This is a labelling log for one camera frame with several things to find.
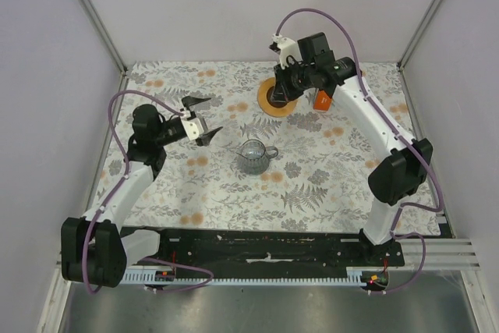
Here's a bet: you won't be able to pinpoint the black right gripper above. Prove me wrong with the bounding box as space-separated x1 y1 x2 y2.
272 60 314 105

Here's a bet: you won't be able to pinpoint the round wooden dripper stand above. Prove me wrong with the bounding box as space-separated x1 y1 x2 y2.
257 78 298 118

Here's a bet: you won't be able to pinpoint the orange coffee filter box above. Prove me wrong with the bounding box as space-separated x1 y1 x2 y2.
313 89 334 112

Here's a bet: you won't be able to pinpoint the grey glass carafe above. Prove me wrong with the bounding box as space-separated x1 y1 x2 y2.
235 139 279 175

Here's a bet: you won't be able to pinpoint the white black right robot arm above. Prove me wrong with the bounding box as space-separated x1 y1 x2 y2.
268 33 433 266

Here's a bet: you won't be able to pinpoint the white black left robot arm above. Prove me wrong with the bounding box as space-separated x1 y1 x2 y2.
61 95 217 294

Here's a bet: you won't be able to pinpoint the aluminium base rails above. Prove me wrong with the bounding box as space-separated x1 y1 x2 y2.
54 207 484 271

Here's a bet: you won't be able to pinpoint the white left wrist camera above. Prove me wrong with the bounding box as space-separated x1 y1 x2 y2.
180 110 207 140

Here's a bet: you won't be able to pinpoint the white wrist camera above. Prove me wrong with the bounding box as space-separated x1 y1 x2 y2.
269 34 302 69
180 110 207 140

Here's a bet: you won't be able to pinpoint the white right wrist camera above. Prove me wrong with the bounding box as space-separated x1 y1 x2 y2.
269 34 302 69

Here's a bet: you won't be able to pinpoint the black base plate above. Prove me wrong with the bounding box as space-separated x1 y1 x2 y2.
151 227 405 268

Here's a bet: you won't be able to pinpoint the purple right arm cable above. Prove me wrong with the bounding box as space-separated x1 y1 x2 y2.
275 8 446 296

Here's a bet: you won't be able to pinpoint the aluminium frame post left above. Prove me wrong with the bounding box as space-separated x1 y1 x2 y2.
78 0 127 75

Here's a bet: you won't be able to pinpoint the aluminium frame post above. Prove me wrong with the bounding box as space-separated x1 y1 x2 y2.
397 0 444 72
78 0 127 75

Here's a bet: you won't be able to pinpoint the light blue cable duct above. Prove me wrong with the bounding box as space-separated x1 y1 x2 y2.
116 266 385 285

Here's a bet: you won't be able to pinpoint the aluminium frame post right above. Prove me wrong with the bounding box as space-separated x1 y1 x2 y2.
397 0 444 72

